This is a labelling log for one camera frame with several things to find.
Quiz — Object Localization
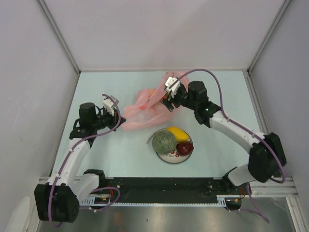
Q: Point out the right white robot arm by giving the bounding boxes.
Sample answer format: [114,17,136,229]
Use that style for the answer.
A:
[162,77,287,194]

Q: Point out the pink plastic bag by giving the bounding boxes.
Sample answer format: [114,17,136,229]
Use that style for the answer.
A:
[121,71,184,131]

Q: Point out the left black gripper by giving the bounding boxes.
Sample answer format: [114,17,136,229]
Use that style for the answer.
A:
[92,107,126,131]

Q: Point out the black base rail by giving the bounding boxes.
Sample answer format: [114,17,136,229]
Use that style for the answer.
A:
[89,177,252,206]

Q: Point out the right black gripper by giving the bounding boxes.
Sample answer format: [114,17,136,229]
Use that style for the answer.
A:
[160,86,197,113]

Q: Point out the round printed plate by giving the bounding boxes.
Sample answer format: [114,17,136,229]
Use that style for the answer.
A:
[156,136,193,164]

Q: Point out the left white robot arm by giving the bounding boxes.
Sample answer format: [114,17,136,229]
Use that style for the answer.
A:
[34,97,125,223]

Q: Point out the white cable duct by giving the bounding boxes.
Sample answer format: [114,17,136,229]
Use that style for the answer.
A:
[80,196,111,206]

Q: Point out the green netted fake melon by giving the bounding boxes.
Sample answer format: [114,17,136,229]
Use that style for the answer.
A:
[146,128,177,155]

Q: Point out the dark red fake apple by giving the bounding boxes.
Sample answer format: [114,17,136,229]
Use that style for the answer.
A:
[176,141,194,156]

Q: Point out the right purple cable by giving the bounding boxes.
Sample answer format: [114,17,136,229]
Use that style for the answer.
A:
[166,69,287,223]

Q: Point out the yellow fake mango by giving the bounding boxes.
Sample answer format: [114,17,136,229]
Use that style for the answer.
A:
[167,127,189,143]

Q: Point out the aluminium frame rail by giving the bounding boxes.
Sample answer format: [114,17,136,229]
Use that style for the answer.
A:
[250,177,298,197]

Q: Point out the orange fake peach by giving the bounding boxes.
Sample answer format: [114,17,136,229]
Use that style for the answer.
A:
[146,88,156,101]

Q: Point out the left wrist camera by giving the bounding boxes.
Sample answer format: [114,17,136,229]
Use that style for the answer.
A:
[102,94,119,116]

